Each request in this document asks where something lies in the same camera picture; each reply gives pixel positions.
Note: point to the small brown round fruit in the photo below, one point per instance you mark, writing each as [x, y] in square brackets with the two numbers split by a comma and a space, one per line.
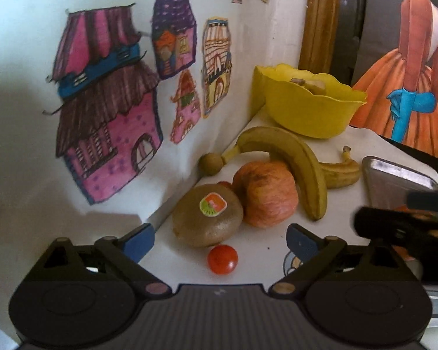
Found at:
[210, 164]

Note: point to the small yellow banana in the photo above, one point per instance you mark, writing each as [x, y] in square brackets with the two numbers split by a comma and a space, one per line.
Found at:
[339, 175]

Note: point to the large pink house drawing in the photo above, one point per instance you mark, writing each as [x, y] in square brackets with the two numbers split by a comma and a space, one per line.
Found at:
[106, 124]

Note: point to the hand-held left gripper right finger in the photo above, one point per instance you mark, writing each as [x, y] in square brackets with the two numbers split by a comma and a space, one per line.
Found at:
[299, 242]

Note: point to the red apple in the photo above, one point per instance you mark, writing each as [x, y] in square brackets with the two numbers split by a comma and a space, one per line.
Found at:
[266, 197]

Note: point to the large yellow banana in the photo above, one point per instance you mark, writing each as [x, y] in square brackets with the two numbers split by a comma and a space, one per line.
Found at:
[299, 153]

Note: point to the metal tray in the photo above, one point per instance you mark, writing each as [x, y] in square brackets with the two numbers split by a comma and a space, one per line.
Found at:
[387, 184]

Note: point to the yellow plastic bowl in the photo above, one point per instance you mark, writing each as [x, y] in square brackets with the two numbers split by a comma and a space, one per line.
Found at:
[306, 113]

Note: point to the wooden frame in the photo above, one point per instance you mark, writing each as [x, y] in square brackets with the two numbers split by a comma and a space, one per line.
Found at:
[317, 22]

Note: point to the red cherry tomato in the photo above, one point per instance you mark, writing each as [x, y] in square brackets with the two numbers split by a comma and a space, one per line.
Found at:
[222, 259]
[225, 185]

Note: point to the beige ginger piece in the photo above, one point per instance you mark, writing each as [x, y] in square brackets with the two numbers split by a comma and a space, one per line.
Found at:
[310, 84]

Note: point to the purple house drawing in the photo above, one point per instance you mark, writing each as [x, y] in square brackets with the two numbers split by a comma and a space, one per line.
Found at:
[175, 32]

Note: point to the small pink house drawing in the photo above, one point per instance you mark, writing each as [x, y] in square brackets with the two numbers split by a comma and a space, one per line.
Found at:
[185, 109]

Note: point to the brown kiwi with sticker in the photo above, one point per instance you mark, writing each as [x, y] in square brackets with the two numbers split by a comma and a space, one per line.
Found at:
[204, 226]

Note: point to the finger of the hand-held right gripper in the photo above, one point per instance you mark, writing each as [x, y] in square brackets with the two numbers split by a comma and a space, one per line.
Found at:
[430, 199]
[383, 226]

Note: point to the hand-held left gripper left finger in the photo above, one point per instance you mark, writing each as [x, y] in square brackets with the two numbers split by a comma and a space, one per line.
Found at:
[138, 243]

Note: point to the orange dress drawing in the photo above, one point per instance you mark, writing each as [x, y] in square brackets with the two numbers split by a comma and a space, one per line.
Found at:
[419, 80]

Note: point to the yellow castle drawing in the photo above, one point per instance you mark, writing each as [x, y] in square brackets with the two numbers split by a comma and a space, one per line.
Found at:
[216, 69]

